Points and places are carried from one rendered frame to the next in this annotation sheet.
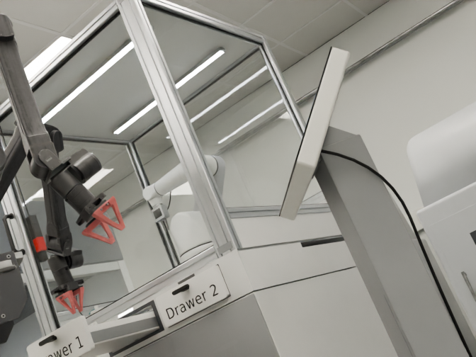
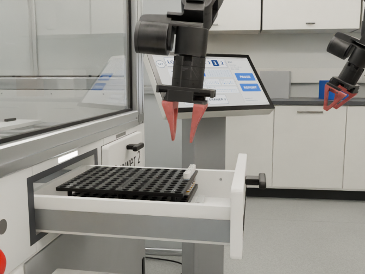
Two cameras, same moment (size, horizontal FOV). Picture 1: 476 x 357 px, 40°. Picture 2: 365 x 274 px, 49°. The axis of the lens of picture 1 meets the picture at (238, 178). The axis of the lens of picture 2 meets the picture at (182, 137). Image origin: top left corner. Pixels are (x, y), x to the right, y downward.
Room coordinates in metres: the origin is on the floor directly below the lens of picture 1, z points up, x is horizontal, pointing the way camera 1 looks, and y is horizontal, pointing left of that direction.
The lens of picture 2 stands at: (2.42, 1.36, 1.08)
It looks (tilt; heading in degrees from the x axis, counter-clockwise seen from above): 8 degrees down; 249
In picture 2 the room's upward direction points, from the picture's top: straight up
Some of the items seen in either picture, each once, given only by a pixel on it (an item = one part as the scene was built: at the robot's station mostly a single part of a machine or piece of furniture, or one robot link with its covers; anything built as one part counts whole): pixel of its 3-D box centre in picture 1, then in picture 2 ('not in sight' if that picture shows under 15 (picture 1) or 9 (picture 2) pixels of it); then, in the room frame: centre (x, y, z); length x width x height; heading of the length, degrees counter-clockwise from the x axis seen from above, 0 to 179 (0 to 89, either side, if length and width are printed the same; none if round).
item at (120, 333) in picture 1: (108, 338); (128, 196); (2.26, 0.63, 0.86); 0.40 x 0.26 x 0.06; 149
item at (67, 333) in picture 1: (59, 348); (239, 197); (2.08, 0.73, 0.87); 0.29 x 0.02 x 0.11; 59
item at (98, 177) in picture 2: not in sight; (133, 194); (2.25, 0.63, 0.87); 0.22 x 0.18 x 0.06; 149
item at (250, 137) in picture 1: (245, 112); not in sight; (2.50, -0.13, 1.52); 0.87 x 0.01 x 0.86; 149
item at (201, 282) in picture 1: (191, 297); (124, 158); (2.19, 0.30, 0.87); 0.29 x 0.02 x 0.11; 59
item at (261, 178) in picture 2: (49, 339); (255, 180); (2.05, 0.75, 0.91); 0.07 x 0.04 x 0.01; 59
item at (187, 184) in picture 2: not in sight; (186, 181); (2.16, 0.68, 0.90); 0.18 x 0.02 x 0.01; 59
